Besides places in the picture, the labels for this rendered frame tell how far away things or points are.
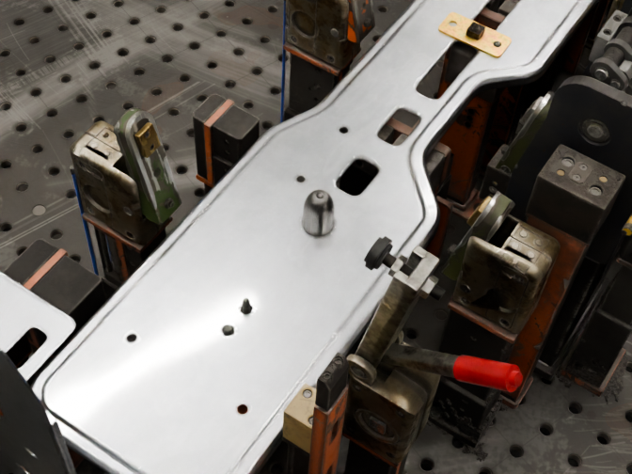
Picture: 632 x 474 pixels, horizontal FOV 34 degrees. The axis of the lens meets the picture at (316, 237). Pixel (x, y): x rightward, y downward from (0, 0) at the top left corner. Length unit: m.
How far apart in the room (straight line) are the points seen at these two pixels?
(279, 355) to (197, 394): 0.09
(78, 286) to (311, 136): 0.30
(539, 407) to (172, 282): 0.53
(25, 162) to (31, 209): 0.09
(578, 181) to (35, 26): 1.01
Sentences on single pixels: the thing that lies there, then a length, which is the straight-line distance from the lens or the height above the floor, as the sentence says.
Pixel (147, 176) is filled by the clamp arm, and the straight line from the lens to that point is 1.05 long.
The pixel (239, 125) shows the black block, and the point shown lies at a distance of 1.17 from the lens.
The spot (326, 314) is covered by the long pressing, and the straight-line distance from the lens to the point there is 1.01.
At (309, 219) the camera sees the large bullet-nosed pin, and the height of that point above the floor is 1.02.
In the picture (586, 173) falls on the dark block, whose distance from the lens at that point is 1.01.
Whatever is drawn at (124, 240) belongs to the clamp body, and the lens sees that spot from 1.16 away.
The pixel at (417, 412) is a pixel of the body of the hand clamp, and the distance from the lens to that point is 0.93.
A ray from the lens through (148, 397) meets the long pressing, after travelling 0.98.
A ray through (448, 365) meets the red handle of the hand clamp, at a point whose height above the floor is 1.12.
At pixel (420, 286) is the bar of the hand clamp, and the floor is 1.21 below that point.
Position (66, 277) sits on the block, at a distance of 1.08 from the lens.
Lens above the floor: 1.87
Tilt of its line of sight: 55 degrees down
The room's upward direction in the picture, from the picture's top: 4 degrees clockwise
